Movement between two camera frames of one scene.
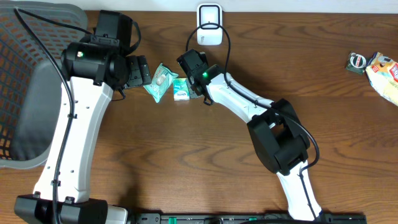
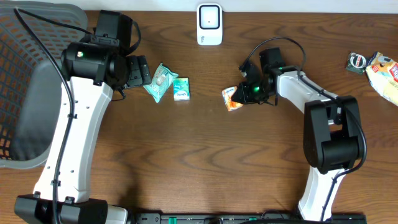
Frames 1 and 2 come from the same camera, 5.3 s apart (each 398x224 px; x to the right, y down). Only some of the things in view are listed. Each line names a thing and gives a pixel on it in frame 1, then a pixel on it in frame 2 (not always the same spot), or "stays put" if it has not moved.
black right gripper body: [188, 79] → [252, 93]
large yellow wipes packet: [382, 71] stays put
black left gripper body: [138, 75] stays put
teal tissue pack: [181, 89] stays put
